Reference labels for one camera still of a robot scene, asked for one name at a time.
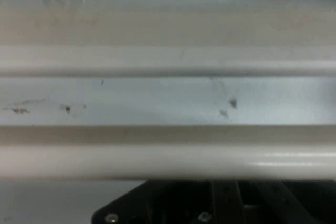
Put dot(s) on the white drawer front rail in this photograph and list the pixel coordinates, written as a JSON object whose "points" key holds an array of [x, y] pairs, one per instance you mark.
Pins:
{"points": [[157, 158]]}

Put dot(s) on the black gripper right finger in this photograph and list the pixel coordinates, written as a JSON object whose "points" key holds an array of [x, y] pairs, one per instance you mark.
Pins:
{"points": [[288, 203]]}

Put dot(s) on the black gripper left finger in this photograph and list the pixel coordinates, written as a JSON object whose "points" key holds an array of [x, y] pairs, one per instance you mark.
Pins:
{"points": [[157, 203]]}

